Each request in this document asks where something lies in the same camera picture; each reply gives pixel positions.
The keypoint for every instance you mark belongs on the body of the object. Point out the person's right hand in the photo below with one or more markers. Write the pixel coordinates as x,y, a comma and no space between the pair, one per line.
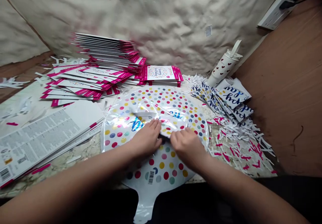
188,148

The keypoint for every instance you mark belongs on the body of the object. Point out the person's left hand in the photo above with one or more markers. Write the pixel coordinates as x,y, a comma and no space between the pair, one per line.
146,141

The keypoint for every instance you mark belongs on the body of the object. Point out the person's left fingers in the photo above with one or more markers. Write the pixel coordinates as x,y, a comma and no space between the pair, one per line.
154,127

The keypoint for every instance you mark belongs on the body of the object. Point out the person's right fingers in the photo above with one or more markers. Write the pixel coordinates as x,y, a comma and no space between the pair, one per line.
179,136

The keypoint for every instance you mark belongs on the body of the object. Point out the polka dot foil balloon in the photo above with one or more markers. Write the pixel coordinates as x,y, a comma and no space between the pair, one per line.
166,168

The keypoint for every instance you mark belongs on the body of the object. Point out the flat round polka dot balloon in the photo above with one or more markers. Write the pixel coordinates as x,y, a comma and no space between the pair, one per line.
176,100

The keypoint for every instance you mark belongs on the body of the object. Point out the stack of dotted print cards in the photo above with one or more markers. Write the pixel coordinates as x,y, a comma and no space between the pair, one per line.
161,74

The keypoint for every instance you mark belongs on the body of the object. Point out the pile of folded script balloons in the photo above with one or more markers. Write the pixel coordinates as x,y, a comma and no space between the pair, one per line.
226,100

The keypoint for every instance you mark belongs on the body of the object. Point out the heap of paper shreds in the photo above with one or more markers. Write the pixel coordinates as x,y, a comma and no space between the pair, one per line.
239,146

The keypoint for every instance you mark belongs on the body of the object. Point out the person's body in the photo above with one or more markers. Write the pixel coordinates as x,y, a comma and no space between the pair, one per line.
181,209

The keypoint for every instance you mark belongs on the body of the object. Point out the pile of pink-edged cards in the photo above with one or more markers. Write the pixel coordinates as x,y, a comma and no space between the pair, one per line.
95,78

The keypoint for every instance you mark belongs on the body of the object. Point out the white bottle with red hearts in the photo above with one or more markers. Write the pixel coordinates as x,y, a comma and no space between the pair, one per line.
221,67

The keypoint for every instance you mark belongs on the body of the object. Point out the white paper strip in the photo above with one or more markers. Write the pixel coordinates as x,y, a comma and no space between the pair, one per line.
73,159

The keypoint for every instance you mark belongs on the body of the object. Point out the stack of white printed sheets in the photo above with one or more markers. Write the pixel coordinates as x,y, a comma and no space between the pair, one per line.
40,138

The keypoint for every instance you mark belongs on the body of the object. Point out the pink paper strip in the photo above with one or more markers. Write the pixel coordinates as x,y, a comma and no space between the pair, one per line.
40,169

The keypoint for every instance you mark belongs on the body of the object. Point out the scattered white paper scraps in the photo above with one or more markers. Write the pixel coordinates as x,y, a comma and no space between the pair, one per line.
11,81

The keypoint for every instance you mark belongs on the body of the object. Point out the white power strip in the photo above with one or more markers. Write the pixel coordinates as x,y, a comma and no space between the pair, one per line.
275,15

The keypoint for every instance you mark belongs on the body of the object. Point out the black plug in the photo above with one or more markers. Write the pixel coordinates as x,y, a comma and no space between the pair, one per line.
286,5

